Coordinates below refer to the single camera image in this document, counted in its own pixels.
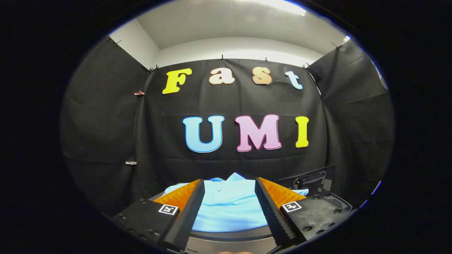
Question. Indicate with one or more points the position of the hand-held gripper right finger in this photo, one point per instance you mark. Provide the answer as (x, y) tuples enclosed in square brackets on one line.
[(269, 211)]

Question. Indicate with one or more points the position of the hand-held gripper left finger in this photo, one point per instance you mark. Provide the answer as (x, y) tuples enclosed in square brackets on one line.
[(192, 208)]

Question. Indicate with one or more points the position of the light blue polo shirt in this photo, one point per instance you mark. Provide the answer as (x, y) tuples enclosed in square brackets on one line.
[(229, 208)]

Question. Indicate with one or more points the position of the grey washing machine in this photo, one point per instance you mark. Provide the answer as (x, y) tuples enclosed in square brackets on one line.
[(340, 201)]

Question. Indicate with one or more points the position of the black backdrop cloth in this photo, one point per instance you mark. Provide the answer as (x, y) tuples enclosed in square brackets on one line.
[(229, 158)]

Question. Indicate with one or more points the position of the silver clip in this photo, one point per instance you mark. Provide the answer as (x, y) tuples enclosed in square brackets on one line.
[(130, 163)]

